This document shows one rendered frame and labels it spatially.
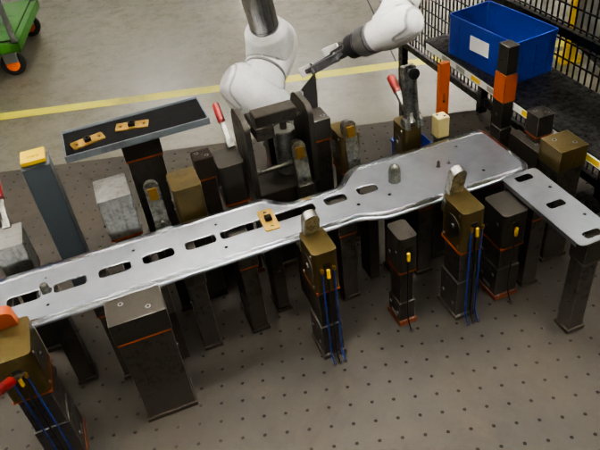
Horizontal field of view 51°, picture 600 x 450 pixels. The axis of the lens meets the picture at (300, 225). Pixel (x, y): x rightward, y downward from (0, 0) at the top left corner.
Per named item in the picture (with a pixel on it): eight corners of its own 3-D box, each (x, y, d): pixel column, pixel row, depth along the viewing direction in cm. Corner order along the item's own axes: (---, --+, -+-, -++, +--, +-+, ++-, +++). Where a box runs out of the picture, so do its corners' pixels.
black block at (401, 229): (404, 336, 161) (404, 249, 142) (387, 310, 168) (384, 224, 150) (423, 329, 162) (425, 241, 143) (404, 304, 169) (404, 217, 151)
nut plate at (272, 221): (281, 228, 151) (280, 223, 150) (266, 232, 150) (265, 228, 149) (270, 208, 157) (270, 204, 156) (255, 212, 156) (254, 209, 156)
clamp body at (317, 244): (328, 370, 155) (315, 265, 133) (310, 337, 164) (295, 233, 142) (353, 361, 156) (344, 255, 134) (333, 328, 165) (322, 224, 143)
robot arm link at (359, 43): (389, 43, 187) (374, 49, 191) (375, 15, 184) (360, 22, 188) (374, 57, 182) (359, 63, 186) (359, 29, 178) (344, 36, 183)
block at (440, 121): (434, 225, 192) (438, 119, 169) (428, 219, 195) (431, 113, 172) (444, 221, 193) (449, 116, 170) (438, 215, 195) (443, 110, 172)
